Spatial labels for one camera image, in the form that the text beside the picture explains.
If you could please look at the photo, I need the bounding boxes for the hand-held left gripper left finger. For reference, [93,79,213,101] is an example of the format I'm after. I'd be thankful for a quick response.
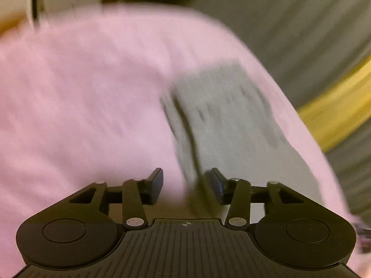
[69,167,164,230]

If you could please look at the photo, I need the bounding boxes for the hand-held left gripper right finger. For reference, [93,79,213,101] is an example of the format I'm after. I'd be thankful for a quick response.
[204,167,304,230]

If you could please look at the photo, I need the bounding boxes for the grey pants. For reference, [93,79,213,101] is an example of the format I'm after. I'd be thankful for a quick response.
[160,60,325,219]

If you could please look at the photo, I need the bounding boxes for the pink fleece blanket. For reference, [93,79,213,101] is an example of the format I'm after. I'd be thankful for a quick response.
[0,3,363,278]

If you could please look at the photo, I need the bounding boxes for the yellow cloth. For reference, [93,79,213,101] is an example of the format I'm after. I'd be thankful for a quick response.
[296,61,371,152]

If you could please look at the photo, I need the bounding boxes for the green curtain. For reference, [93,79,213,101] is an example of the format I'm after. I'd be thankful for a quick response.
[185,0,371,218]

